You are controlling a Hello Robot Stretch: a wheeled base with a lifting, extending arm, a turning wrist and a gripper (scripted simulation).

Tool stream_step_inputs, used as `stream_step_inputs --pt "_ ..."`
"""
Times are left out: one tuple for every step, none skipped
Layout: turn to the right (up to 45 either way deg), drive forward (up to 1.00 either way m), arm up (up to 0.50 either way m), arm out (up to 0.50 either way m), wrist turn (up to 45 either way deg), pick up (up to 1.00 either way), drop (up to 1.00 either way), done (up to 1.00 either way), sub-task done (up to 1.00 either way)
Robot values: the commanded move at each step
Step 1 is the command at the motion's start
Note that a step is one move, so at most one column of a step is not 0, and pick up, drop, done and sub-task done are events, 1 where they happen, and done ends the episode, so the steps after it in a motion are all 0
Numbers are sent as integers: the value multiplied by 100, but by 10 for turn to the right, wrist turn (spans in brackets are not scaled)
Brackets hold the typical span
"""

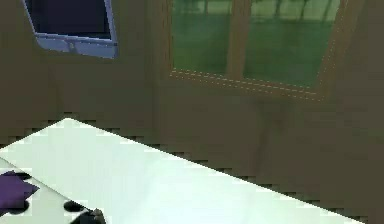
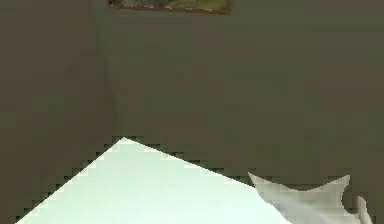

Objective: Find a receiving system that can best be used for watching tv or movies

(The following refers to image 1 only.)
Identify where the brown wooden framed window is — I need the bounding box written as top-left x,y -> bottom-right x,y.
156,0 -> 363,102

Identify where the dark grey small object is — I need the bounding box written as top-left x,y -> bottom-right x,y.
78,207 -> 108,224

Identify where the silver framed television set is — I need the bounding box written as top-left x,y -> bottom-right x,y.
21,0 -> 119,60

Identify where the purple cushion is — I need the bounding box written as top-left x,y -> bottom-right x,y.
0,170 -> 40,212

